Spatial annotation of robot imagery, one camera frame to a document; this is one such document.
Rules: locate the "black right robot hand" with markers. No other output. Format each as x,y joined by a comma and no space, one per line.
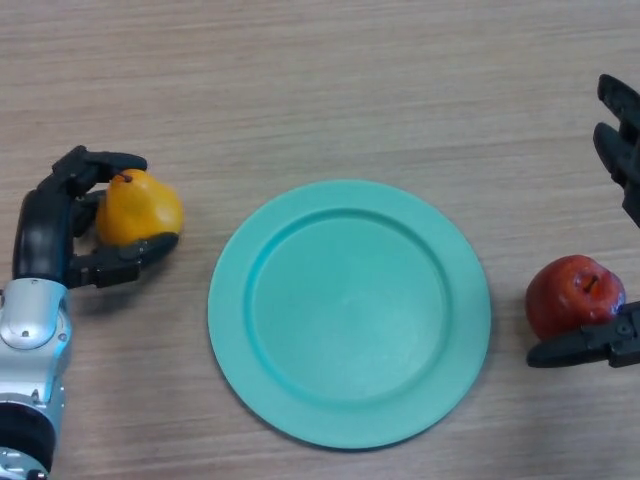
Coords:
570,350

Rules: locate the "yellow pear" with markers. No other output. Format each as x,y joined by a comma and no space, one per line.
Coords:
140,210

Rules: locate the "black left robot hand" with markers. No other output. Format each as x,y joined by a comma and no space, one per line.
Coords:
42,235

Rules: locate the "red apple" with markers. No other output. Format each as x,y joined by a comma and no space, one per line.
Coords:
555,300

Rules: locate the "green round plate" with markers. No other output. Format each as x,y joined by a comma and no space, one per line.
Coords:
350,317

